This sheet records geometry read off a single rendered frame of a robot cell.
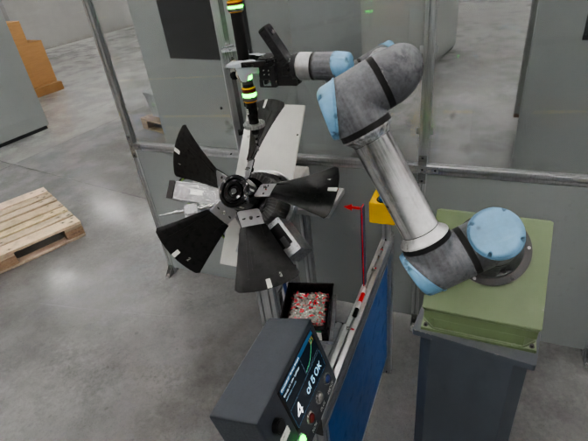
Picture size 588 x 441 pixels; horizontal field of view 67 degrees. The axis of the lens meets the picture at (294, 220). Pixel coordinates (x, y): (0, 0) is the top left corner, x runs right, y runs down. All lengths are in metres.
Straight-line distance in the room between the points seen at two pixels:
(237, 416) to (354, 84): 0.67
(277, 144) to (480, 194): 0.94
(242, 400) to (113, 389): 1.90
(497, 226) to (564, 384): 1.66
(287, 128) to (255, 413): 1.26
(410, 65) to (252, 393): 0.70
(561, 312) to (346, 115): 1.85
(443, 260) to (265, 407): 0.48
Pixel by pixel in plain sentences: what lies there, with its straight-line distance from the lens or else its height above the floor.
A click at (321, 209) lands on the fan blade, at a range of 1.44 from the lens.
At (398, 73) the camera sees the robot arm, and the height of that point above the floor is 1.69.
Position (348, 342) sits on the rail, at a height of 0.86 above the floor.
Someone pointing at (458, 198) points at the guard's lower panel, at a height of 0.85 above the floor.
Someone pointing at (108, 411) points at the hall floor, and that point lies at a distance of 2.66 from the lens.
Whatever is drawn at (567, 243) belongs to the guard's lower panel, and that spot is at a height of 0.67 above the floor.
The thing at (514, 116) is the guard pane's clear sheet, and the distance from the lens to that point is 2.04.
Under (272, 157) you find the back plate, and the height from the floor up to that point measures 1.19.
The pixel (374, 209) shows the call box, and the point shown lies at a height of 1.05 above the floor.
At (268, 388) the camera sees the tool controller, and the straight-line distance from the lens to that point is 0.87.
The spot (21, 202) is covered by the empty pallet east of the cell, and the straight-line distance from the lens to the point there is 4.86.
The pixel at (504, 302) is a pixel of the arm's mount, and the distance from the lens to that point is 1.25.
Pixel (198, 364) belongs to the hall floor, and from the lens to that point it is 2.66.
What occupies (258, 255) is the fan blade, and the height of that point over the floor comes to 1.04.
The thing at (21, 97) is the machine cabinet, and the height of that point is 0.51.
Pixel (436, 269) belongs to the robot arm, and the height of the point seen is 1.30.
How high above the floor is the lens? 1.94
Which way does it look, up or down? 32 degrees down
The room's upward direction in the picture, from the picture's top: 7 degrees counter-clockwise
